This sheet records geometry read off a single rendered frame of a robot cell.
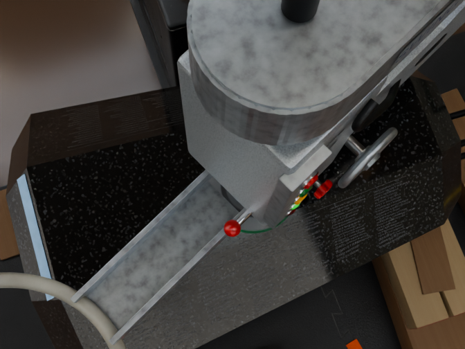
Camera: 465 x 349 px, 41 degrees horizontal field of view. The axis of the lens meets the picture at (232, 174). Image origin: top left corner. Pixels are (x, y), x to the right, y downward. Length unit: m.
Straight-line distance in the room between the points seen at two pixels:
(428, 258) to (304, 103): 1.56
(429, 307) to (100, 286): 1.22
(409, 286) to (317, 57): 1.55
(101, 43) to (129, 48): 0.12
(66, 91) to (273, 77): 1.93
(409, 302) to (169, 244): 1.09
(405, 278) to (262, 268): 0.70
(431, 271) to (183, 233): 1.11
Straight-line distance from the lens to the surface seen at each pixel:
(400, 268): 2.17
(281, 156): 0.81
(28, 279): 1.29
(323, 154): 0.85
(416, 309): 2.17
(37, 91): 2.59
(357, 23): 0.72
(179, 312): 1.61
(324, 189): 1.10
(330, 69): 0.69
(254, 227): 1.47
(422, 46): 1.10
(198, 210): 1.29
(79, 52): 2.62
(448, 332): 2.31
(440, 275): 2.20
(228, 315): 1.66
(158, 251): 1.28
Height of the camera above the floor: 2.31
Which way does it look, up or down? 75 degrees down
